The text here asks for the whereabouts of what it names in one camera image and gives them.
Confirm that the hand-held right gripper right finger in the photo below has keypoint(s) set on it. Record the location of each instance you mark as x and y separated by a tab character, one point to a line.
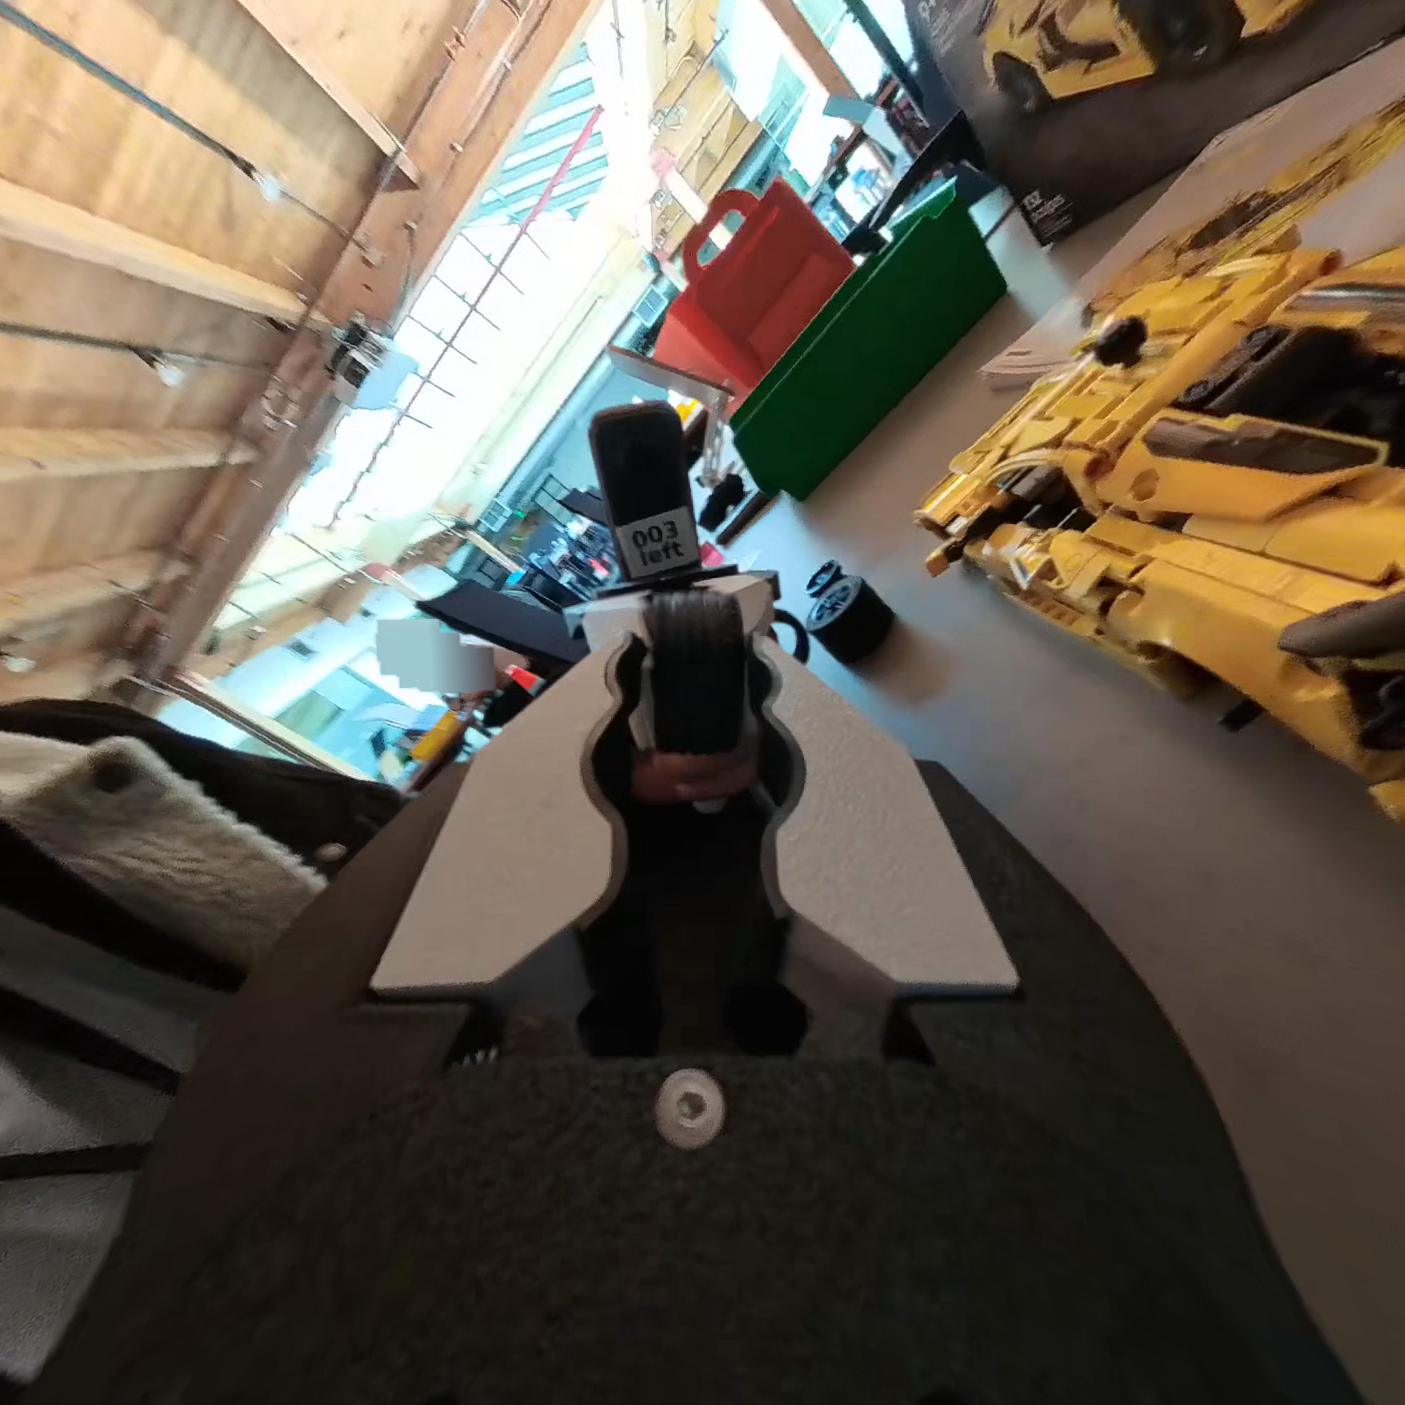
890	878

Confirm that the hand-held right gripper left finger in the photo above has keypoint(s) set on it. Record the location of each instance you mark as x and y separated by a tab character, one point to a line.
494	878

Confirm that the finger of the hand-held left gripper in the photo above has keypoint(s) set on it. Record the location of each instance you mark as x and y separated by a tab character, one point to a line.
760	603
607	623

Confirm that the black spoked wheel rim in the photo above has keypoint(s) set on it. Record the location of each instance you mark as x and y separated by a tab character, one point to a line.
823	579
856	625

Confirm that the black toy car tyre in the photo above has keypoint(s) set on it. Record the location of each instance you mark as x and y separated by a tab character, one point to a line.
697	670

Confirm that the yellow toy brick car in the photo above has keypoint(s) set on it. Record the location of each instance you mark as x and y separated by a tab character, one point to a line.
1207	527

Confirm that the grey desk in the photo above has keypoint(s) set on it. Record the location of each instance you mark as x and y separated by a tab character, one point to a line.
1152	932

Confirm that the person's left hand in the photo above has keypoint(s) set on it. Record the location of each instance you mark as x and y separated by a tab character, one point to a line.
686	779

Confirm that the black lumpy object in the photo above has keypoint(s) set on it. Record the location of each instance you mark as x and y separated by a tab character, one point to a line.
721	501

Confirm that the grey tilted stand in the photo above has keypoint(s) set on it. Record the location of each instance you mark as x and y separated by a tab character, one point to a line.
670	379

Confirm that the yellow plastic tray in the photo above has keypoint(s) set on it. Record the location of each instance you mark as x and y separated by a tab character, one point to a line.
437	738

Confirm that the green plastic bin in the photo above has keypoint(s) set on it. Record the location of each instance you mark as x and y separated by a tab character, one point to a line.
867	352

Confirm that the brown fleece-lined jacket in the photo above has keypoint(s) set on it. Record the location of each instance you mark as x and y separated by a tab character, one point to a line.
132	834

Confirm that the round ceiling lamp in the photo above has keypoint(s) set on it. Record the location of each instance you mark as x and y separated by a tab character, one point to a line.
170	374
268	187

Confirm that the grey shirt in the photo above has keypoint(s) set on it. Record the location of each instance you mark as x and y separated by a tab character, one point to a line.
65	1241

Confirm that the toy car set box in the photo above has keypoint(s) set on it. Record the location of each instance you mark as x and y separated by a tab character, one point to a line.
1098	120

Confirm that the large car print booklet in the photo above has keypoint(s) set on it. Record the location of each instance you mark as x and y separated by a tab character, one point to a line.
1230	187

